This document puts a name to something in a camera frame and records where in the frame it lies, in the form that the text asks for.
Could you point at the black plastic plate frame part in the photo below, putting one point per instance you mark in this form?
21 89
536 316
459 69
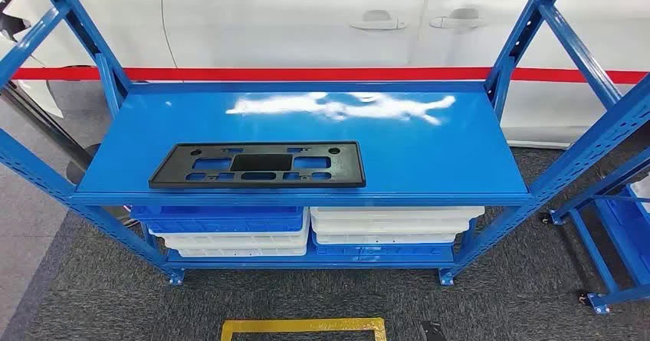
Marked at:
167 168

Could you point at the blue metal shelf rack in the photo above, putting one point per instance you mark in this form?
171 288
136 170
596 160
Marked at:
406 151

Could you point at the blue wheeled shelf rack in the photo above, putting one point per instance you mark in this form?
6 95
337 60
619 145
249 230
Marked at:
591 250

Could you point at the white car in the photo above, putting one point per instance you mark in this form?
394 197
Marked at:
284 34

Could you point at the black stanchion post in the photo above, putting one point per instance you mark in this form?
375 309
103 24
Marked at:
45 125

